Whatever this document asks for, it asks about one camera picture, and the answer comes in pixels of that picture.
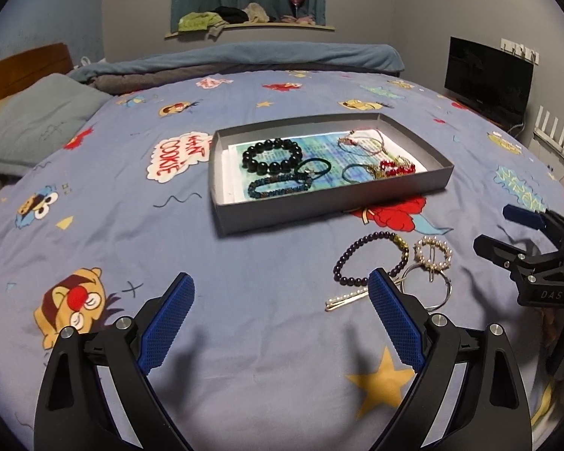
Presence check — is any silver bangle bracelet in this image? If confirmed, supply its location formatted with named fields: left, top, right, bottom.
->
left=396, top=262, right=453, bottom=314

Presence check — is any pearl bar hair clip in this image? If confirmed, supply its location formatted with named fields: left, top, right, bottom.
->
left=325, top=287, right=369, bottom=312

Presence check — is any round pearl hair clip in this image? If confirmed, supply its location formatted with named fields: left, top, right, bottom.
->
left=414, top=236, right=452, bottom=273

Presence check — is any dark purple bead bracelet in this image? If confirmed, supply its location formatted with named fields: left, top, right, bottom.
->
left=332, top=230, right=412, bottom=288

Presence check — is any red bead bracelet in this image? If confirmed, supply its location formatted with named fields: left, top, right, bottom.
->
left=379, top=159, right=418, bottom=179

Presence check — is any blue crystal bead bracelet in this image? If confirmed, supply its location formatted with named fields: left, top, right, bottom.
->
left=246, top=171, right=314, bottom=200

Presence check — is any black elastic hair tie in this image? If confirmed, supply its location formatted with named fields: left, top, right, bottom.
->
left=294, top=157, right=334, bottom=183

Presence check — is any large black bead bracelet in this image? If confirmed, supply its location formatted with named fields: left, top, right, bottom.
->
left=240, top=137, right=305, bottom=176

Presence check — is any small silver ring bangle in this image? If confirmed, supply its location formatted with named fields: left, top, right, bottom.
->
left=341, top=163, right=378, bottom=184

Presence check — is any white wifi router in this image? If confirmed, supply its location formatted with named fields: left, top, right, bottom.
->
left=534, top=105, right=564, bottom=156

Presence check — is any blue cartoon bed sheet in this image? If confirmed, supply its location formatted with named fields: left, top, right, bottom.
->
left=0, top=69, right=564, bottom=450

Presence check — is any grey shallow cardboard box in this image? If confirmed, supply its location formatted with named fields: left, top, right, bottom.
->
left=209, top=112, right=454, bottom=235

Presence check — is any black flat television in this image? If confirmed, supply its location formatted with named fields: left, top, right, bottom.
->
left=444, top=37, right=534, bottom=124

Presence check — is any blue green printed paper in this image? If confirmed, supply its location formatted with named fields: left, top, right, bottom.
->
left=221, top=128, right=428, bottom=204

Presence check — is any blue folded blanket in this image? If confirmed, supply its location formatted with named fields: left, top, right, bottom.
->
left=69, top=41, right=404, bottom=83

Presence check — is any grey blue pillow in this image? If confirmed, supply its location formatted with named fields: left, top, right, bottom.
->
left=0, top=73, right=111, bottom=177

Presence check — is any grey folded blanket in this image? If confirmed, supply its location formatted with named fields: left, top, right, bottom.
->
left=91, top=62, right=246, bottom=96

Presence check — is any pink cloth on sill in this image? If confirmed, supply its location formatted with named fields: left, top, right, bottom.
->
left=280, top=15, right=316, bottom=26

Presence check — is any wooden headboard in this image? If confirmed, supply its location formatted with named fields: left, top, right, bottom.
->
left=0, top=43, right=73, bottom=100

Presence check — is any wooden window sill shelf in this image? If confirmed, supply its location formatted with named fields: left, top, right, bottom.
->
left=164, top=21, right=336, bottom=40

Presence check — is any green cloth on sill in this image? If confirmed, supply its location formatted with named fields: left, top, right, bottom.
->
left=177, top=11, right=227, bottom=38

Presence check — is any black cloth on sill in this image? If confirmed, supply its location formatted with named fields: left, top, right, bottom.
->
left=214, top=6, right=249, bottom=24

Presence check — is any beige cloth on sill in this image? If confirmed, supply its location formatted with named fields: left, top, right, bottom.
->
left=243, top=2, right=270, bottom=23

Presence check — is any white wall socket strip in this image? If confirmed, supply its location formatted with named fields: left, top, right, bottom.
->
left=500, top=39, right=540, bottom=65

